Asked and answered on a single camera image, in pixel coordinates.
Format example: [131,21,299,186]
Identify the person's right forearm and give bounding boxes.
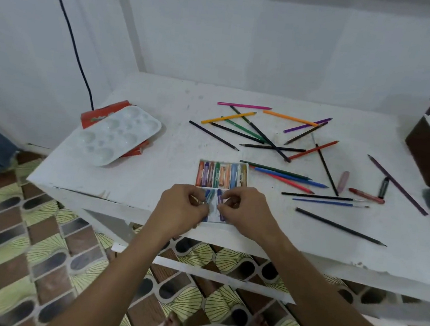
[254,226,430,326]

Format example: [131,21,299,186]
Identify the violet pencil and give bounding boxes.
[283,113,333,138]

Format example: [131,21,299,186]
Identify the person's right foot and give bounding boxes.
[250,312,273,326]

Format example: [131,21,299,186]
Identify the long dark purple pencil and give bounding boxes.
[362,154,430,217]

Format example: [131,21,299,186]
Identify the red crayon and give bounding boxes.
[347,187,386,205]

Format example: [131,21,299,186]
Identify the yellow pencil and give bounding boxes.
[201,107,257,130]

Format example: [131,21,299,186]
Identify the white crayon box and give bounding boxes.
[192,158,254,228]

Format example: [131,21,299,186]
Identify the white plastic paint palette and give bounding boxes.
[72,100,164,173]

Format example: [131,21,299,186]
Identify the brown pencil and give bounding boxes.
[284,118,329,150]

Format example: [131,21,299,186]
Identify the white corner post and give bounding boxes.
[97,0,154,74]

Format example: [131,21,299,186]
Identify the row of mixed colour crayons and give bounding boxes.
[196,160,250,192]

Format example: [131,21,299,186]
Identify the person's left hand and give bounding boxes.
[150,181,213,244]

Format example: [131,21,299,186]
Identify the red-orange pencil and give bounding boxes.
[287,136,340,166]

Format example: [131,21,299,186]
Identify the black crayon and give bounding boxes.
[377,176,390,200]

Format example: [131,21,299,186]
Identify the person's left forearm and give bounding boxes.
[43,206,185,326]

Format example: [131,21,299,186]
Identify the blue pencil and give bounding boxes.
[253,167,330,189]

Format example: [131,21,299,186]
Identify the black handled paintbrush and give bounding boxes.
[281,191,372,204]

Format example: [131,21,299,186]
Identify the person's foot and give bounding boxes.
[250,312,273,326]
[163,309,186,326]

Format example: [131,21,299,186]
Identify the pink eraser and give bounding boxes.
[336,170,351,195]

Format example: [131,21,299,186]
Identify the light green pencil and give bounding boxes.
[219,116,269,142]

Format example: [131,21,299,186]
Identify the person's left foot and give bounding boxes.
[163,309,186,326]

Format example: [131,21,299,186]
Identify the red pencil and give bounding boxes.
[248,165,317,195]

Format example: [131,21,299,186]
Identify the dark indigo pencil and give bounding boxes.
[186,120,242,152]

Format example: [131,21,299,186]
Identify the long black pencil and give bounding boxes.
[293,207,390,247]

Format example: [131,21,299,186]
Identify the purple crayon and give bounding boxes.
[214,189,229,222]

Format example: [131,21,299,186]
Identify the person's right hand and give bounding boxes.
[213,184,287,248]

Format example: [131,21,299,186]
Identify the pink pencil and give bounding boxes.
[217,101,273,111]

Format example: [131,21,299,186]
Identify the dark green pencil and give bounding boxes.
[238,160,314,181]

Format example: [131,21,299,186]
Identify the white table crossbar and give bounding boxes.
[105,242,418,326]

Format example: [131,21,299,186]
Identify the long dark navy pencil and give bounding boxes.
[225,105,296,163]

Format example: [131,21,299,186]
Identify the long black cable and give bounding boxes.
[33,0,105,111]

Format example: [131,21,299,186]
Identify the blue crayon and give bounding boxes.
[202,189,216,223]

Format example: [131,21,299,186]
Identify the orange pencil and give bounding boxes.
[261,110,321,128]

